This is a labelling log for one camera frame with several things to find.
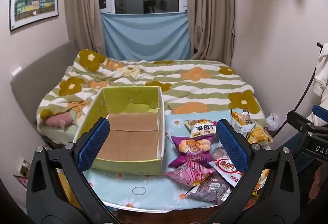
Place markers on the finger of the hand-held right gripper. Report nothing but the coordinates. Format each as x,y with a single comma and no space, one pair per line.
320,115
298,121

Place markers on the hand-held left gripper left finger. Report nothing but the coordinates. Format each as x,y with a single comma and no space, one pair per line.
93,144

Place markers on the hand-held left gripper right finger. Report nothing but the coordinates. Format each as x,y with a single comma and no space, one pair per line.
232,147

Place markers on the white red snack packet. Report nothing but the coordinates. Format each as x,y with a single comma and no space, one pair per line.
225,172

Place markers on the purple snack packet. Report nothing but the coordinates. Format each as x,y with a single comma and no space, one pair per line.
192,148

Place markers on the green cardboard box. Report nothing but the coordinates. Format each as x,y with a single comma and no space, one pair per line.
133,136

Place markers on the dark brown snack packet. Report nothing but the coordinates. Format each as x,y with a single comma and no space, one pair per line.
210,189

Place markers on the pink snack packet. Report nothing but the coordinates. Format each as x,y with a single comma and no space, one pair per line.
188,174

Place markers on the person's right hand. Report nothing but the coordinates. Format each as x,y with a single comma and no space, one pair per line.
317,183

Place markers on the white crinkled snack packet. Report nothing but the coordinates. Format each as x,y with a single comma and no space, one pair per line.
242,129

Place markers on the crumpled white plastic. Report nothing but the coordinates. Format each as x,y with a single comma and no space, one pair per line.
272,121

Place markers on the person's blue jeans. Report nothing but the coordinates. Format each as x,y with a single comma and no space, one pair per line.
292,152

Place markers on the black curved rod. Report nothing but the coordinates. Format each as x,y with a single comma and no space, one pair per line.
306,90

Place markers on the white orange snack packet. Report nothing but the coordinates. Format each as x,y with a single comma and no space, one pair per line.
201,129

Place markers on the white garment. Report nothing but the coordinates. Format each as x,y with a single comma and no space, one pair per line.
321,72

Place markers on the pink pillow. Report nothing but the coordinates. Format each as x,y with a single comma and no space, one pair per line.
57,120

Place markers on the light blue floral tablecloth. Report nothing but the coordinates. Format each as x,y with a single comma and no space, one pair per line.
143,188

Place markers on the striped floral blanket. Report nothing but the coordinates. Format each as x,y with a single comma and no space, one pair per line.
199,85

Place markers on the grey headboard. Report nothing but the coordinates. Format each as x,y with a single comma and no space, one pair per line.
38,72

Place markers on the blue cloth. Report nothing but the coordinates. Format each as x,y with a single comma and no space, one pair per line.
146,36

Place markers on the beige curtain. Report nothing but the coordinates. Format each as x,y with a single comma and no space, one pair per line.
82,3
212,8

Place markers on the framed picture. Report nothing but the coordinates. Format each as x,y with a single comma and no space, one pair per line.
34,3

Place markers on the white wall switch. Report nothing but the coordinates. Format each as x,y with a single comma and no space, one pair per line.
16,71

